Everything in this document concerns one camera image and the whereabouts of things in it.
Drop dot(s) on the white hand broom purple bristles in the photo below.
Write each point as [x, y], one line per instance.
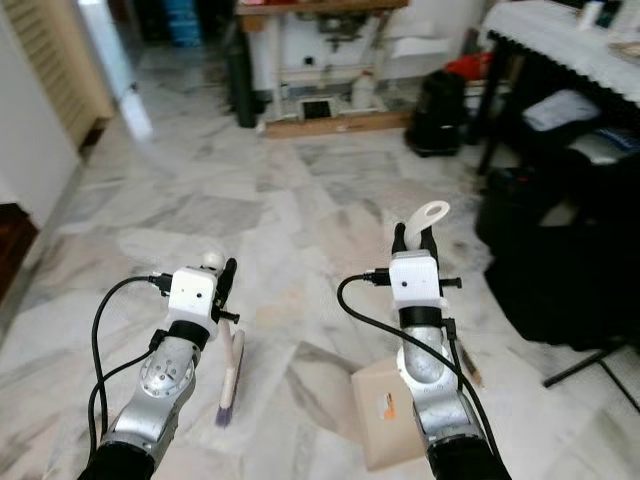
[232, 375]

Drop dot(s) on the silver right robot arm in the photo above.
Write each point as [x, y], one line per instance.
[445, 390]

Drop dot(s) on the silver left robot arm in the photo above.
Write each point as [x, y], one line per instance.
[160, 385]

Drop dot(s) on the black backpack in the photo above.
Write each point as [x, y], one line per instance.
[437, 115]

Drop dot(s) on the wooden workbench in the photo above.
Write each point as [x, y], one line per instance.
[325, 122]

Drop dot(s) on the large black chair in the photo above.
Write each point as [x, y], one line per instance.
[570, 250]

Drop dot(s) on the white plastic bottle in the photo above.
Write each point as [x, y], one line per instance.
[363, 93]

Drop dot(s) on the small black box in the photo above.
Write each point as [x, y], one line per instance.
[316, 109]

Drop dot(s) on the dark wooden staircase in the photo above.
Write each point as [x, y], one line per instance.
[15, 250]

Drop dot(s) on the red bag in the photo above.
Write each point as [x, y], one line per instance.
[470, 66]

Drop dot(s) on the grey cloth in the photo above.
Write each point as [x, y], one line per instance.
[560, 110]

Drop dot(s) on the tall black umbrella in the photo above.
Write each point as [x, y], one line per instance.
[240, 85]

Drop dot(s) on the table with white cloth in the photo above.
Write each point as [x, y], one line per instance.
[550, 45]

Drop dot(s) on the blue crate stack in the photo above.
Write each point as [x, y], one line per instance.
[183, 22]

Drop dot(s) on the beige louvred door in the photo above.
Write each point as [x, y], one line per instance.
[65, 55]

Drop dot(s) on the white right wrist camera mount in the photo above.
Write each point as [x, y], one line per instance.
[417, 280]

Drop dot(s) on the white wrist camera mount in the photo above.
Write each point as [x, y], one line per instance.
[417, 280]
[192, 295]

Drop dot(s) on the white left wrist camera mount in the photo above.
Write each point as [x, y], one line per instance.
[192, 295]

